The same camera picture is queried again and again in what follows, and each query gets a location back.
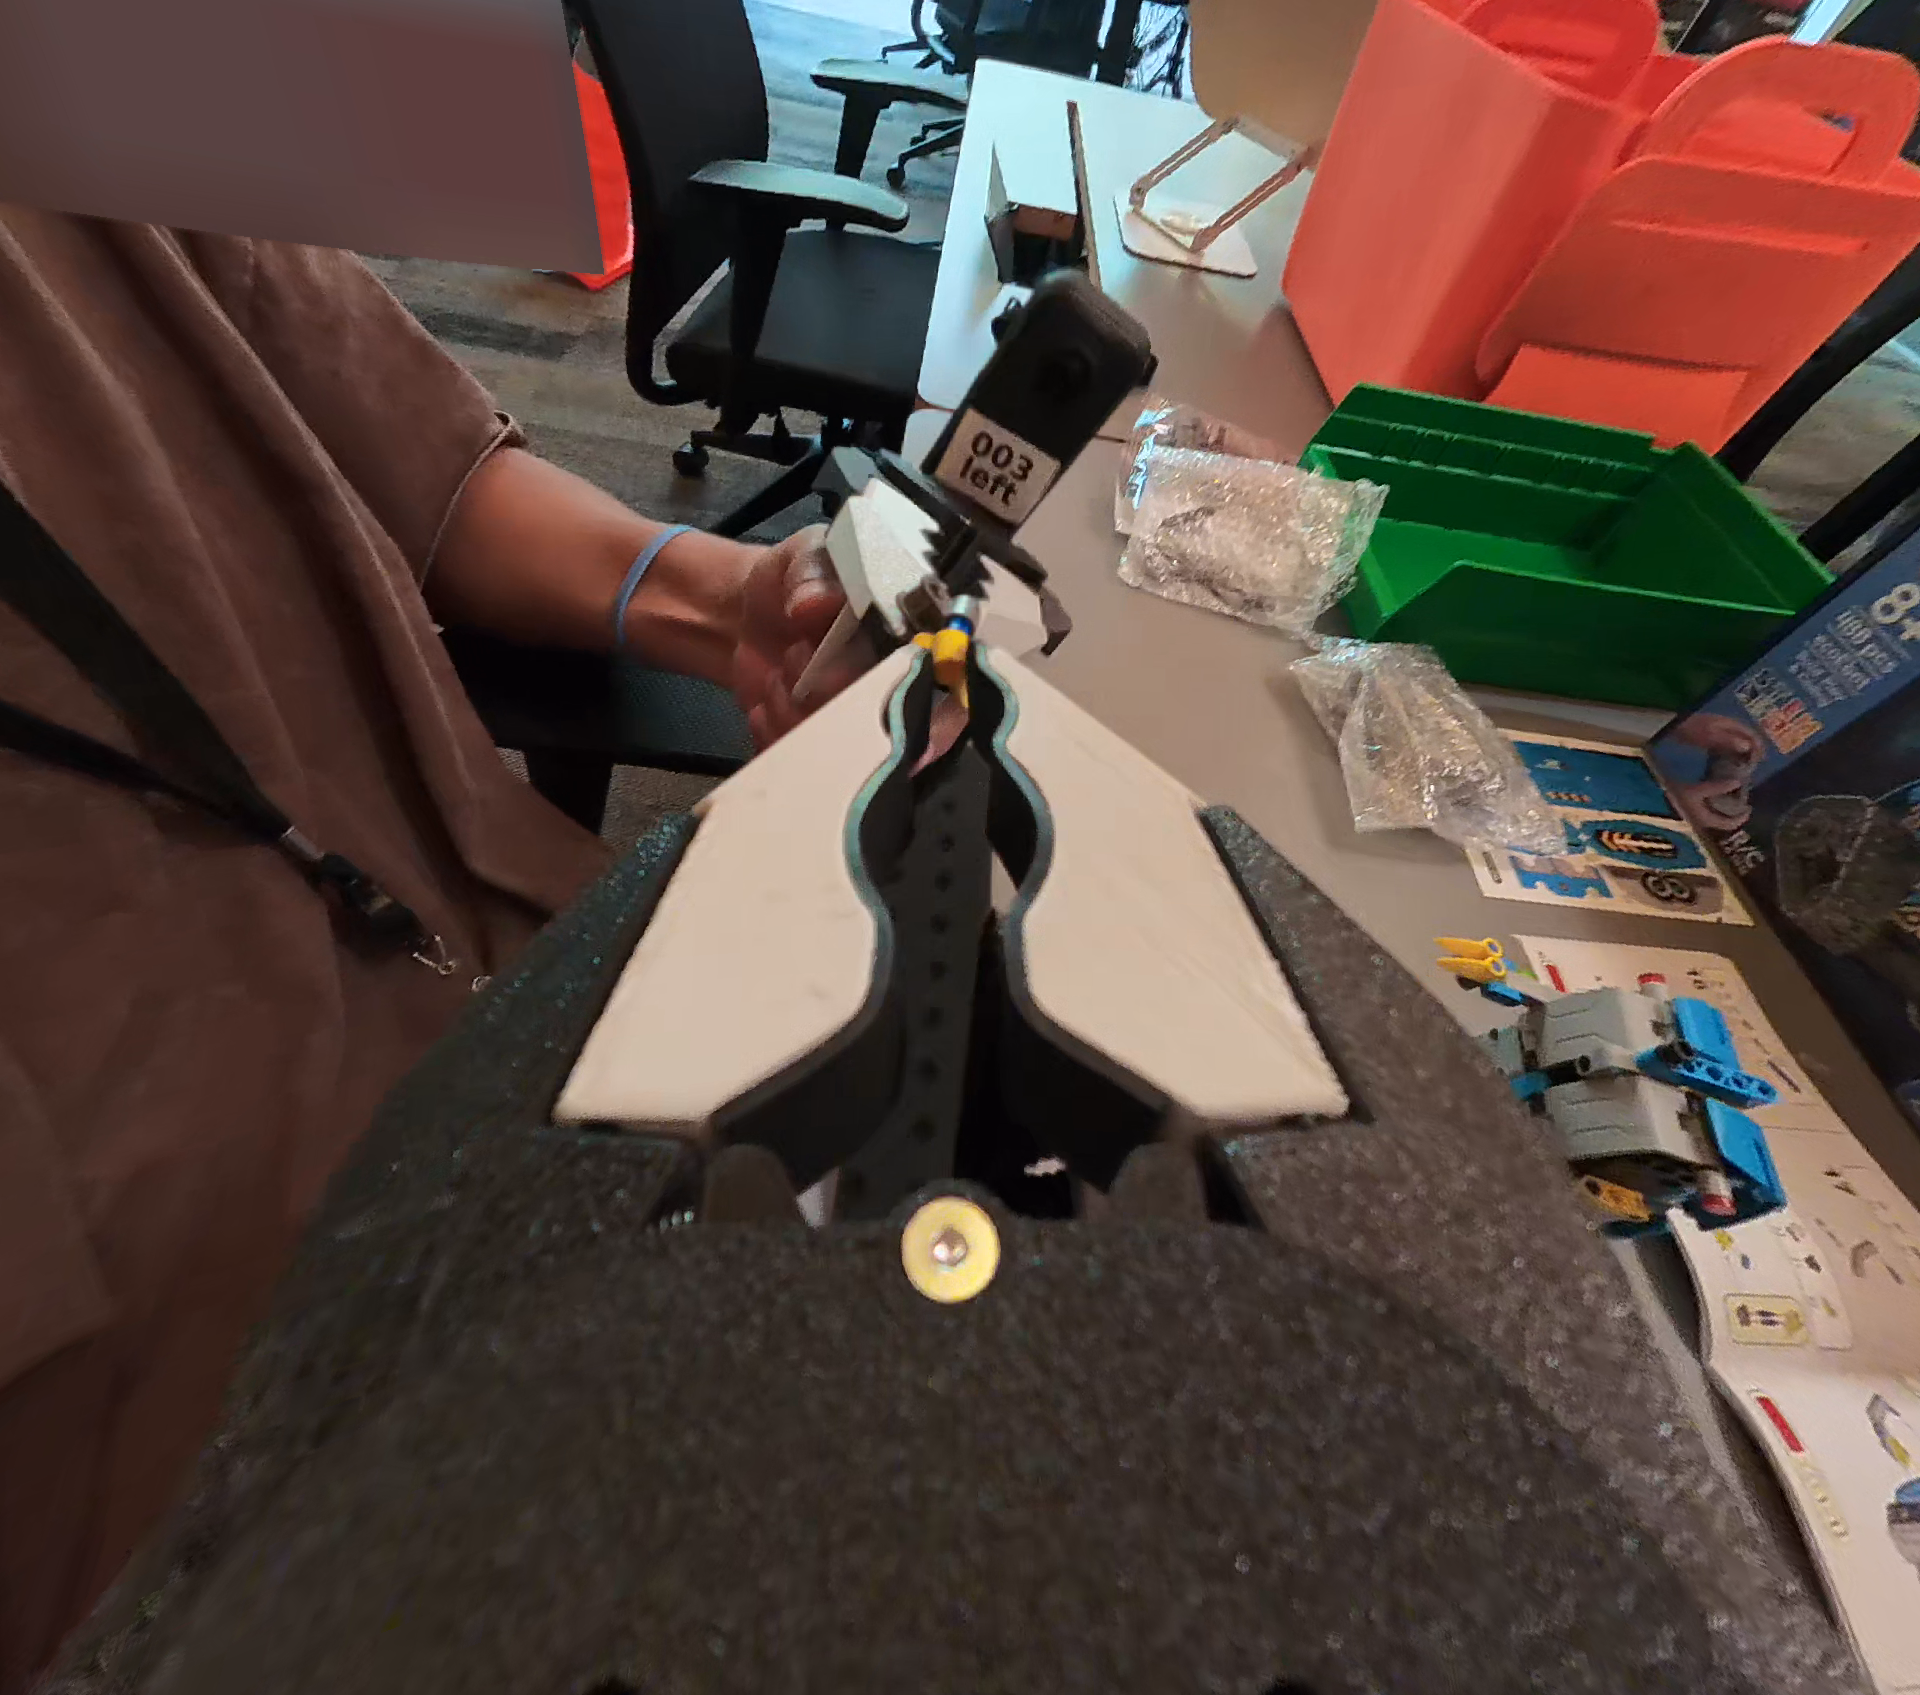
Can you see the blue sticker sheet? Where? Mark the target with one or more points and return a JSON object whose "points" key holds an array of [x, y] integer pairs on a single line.
{"points": [[1620, 840]]}

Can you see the green flat box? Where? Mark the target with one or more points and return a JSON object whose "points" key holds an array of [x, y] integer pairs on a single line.
{"points": [[1575, 586]]}

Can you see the dark blue robot kit box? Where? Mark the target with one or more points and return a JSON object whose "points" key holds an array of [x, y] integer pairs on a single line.
{"points": [[1814, 796]]}

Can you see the open instruction booklet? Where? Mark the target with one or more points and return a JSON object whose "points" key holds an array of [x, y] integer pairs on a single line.
{"points": [[1814, 1349]]}

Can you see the yellow cone piece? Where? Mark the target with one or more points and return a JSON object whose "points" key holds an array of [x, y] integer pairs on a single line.
{"points": [[944, 658]]}

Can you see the person's left hand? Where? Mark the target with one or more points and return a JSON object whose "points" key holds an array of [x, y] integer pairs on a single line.
{"points": [[773, 630]]}

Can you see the blue grey brick robot model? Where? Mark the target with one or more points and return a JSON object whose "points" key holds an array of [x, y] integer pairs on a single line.
{"points": [[1620, 1080]]}

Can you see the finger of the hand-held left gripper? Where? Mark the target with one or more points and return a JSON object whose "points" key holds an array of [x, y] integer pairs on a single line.
{"points": [[884, 548], [1009, 618]]}

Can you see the brown shirt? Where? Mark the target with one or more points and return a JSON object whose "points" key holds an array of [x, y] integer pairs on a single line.
{"points": [[180, 826]]}

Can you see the blue wristband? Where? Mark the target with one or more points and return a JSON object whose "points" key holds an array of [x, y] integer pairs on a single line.
{"points": [[638, 586]]}

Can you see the small brown open box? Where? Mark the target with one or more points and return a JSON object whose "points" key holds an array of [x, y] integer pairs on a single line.
{"points": [[1035, 218]]}

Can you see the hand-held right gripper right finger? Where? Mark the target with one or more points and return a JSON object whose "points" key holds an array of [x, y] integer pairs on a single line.
{"points": [[1155, 960]]}

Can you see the white side table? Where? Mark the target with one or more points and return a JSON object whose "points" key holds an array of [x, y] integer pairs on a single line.
{"points": [[1021, 120]]}

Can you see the orange traffic cone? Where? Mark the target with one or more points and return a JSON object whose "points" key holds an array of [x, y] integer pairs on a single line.
{"points": [[603, 180]]}

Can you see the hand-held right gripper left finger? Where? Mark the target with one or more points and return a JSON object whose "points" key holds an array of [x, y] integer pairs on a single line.
{"points": [[734, 960]]}

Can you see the clear plastic bags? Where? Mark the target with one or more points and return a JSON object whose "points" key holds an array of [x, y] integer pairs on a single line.
{"points": [[1245, 532]]}

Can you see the black armrest office chair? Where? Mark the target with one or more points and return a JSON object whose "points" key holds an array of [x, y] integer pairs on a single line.
{"points": [[661, 0]]}

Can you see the crumpled bubble wrap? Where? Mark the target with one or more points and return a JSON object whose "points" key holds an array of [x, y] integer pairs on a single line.
{"points": [[1418, 736]]}

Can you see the orange carrier case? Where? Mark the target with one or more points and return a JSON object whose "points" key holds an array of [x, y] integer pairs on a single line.
{"points": [[1471, 180]]}

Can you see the person's left forearm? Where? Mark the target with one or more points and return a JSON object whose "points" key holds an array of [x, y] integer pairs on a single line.
{"points": [[540, 556]]}

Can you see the grey desk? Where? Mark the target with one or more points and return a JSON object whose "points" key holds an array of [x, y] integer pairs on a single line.
{"points": [[1274, 736]]}

